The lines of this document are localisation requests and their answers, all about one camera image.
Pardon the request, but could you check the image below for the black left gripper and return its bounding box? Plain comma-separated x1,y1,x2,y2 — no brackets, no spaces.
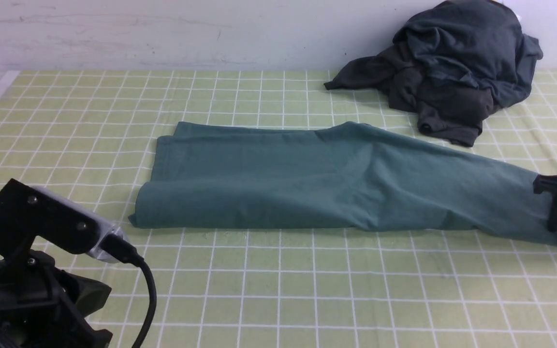
0,251,113,348

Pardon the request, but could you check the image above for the green long-sleeved shirt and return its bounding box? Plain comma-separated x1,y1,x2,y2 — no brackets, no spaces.
130,122,557,247

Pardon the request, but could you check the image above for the dark grey crumpled garment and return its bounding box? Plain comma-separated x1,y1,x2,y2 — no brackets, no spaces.
324,42,500,147

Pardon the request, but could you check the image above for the dark teal crumpled garment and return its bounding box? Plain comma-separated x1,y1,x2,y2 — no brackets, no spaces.
393,0,543,108

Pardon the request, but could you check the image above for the green checkered tablecloth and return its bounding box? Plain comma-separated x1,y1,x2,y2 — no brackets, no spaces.
0,70,557,348

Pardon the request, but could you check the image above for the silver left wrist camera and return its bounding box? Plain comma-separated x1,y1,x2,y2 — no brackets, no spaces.
0,179,128,263

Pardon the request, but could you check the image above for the black left camera cable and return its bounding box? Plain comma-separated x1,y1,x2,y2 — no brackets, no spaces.
102,234,157,348

